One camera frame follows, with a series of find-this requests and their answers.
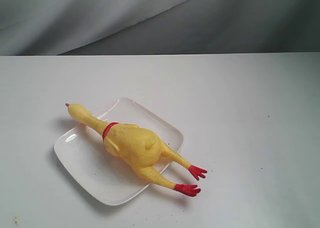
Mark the yellow rubber chicken toy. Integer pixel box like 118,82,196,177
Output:
65,103,207,197

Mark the grey backdrop cloth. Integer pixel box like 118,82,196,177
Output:
0,0,320,55

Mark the white square plate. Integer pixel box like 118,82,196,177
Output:
54,98,184,206

